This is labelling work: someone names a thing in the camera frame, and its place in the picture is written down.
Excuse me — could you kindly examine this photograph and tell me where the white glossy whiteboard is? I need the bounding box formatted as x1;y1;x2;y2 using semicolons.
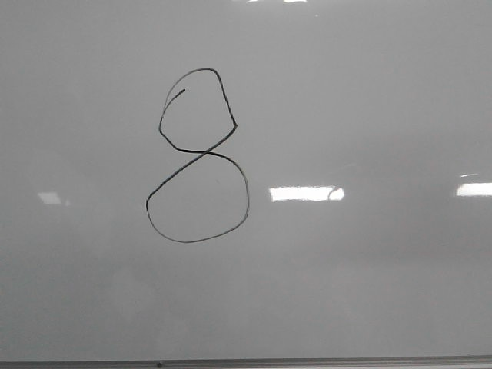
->
1;1;491;361

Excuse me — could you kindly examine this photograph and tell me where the grey aluminium whiteboard frame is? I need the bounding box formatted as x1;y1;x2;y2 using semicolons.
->
1;355;491;368

